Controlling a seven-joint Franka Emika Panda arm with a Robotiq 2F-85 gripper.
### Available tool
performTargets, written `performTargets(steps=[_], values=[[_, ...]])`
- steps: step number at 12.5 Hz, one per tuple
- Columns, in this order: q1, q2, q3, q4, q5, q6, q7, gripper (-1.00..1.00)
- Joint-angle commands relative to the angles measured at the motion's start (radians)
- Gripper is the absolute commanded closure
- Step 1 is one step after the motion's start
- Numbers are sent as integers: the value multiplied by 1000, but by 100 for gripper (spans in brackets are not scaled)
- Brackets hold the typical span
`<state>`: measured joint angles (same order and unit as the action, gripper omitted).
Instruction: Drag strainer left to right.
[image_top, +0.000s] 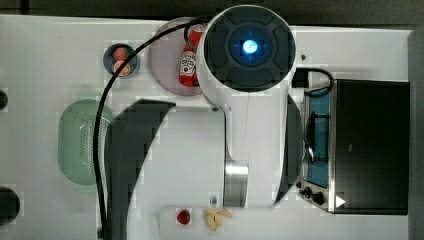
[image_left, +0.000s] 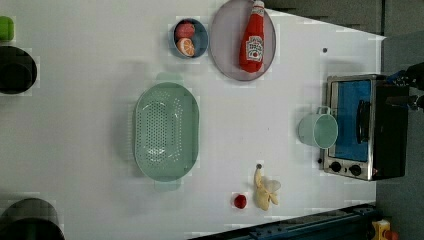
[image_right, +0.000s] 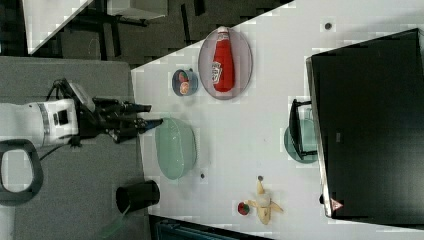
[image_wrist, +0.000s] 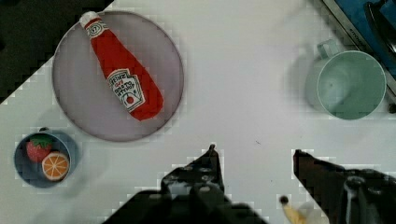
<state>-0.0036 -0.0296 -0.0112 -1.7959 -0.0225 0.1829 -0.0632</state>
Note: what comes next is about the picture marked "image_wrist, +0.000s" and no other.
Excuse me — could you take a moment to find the plush peeled banana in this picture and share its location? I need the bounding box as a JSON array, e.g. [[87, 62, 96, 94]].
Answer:
[[279, 195, 330, 224]]

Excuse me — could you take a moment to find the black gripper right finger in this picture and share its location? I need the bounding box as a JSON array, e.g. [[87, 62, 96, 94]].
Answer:
[[293, 149, 396, 224]]

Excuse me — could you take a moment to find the toy orange slice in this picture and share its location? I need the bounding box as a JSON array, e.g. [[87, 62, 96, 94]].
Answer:
[[41, 151, 70, 181]]

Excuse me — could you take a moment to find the toy stove with blue top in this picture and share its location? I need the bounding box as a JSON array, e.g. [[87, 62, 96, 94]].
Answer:
[[321, 0, 396, 114]]

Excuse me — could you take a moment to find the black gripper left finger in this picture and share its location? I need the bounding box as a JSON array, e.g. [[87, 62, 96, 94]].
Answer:
[[161, 144, 224, 198]]

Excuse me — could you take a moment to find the plush red ketchup bottle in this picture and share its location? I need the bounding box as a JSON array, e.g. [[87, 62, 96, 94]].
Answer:
[[79, 11, 163, 120]]

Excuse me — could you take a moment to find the grey round plate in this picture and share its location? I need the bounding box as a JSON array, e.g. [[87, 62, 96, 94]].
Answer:
[[52, 10, 184, 142]]

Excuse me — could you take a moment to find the toy strawberry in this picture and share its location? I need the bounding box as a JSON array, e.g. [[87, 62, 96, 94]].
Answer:
[[26, 134, 52, 162]]

